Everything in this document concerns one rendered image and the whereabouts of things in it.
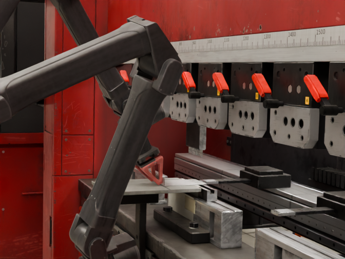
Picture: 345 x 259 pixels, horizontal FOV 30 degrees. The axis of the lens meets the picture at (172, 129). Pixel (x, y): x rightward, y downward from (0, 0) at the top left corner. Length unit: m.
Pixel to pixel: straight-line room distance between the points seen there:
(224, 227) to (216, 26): 0.50
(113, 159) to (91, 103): 1.35
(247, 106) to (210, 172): 0.87
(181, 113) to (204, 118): 0.16
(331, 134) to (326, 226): 0.54
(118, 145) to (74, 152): 1.35
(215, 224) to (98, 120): 1.08
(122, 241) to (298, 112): 0.45
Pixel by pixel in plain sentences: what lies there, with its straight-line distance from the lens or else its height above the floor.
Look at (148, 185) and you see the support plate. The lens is 1.79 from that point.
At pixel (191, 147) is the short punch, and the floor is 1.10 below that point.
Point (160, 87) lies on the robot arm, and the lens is 1.23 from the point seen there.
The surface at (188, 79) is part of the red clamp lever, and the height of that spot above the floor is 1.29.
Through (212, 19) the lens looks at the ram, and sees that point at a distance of 1.65.
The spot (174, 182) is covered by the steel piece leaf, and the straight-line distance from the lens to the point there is 1.84.
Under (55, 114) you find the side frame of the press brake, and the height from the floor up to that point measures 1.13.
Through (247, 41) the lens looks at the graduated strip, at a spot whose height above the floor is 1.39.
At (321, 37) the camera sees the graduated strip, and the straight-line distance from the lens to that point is 1.22.
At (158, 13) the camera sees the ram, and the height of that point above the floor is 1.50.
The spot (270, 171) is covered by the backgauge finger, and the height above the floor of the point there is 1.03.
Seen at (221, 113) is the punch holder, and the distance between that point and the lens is 1.59.
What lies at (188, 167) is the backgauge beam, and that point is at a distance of 2.49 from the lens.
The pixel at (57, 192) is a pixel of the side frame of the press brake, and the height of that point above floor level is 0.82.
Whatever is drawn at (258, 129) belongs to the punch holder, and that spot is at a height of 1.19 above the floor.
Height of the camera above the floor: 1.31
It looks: 5 degrees down
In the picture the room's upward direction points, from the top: 1 degrees clockwise
